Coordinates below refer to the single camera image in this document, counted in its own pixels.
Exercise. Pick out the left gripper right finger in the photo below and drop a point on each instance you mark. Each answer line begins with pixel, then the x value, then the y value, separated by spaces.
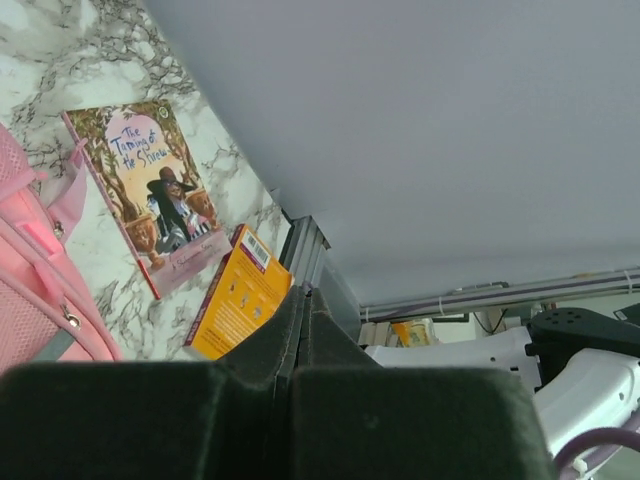
pixel 352 419

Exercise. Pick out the orange yellow booklet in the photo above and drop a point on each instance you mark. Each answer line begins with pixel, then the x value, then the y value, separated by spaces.
pixel 247 289

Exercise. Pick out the aluminium rail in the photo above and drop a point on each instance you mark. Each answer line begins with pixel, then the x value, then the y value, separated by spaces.
pixel 304 252

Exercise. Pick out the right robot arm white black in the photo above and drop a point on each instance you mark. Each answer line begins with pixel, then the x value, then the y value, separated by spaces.
pixel 581 367

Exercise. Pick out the illustrated picture book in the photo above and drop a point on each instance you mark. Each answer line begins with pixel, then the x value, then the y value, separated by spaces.
pixel 143 167

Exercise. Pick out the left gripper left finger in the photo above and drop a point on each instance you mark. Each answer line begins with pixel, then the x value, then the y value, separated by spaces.
pixel 225 419

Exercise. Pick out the pink student backpack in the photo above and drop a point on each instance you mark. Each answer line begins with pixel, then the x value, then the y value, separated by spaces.
pixel 47 311

